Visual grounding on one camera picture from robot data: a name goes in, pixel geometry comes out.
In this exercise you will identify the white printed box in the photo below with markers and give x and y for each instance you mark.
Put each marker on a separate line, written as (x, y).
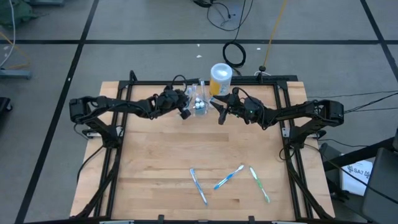
(354, 180)

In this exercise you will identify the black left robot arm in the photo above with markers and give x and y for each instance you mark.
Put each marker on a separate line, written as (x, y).
(124, 105)

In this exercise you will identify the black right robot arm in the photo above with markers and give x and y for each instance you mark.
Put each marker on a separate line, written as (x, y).
(295, 113)

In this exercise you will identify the grey metal foot bar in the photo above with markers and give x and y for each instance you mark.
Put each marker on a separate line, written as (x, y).
(15, 74)

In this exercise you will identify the white canister with yellow label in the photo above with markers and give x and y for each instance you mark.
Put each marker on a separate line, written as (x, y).
(220, 81)

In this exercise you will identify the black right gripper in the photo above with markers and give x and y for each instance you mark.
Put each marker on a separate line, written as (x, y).
(248, 110)

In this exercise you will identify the dark green bag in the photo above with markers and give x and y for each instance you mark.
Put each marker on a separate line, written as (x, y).
(15, 12)

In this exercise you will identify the black diagonal beam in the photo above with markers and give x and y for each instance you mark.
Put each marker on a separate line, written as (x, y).
(357, 155)

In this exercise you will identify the clear plastic organizer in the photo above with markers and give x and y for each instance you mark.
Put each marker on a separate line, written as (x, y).
(200, 112)

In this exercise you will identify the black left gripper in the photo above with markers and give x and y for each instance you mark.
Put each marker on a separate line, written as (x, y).
(169, 101)

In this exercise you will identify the black aluminium table frame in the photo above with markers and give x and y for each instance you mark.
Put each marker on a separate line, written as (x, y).
(155, 83)

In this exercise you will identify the black caster base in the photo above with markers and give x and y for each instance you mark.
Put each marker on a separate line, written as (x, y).
(4, 104)

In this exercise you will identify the small black stand knob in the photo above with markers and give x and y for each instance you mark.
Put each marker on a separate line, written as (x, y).
(262, 68)

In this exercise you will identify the black floor device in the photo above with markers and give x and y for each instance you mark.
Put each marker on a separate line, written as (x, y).
(202, 3)

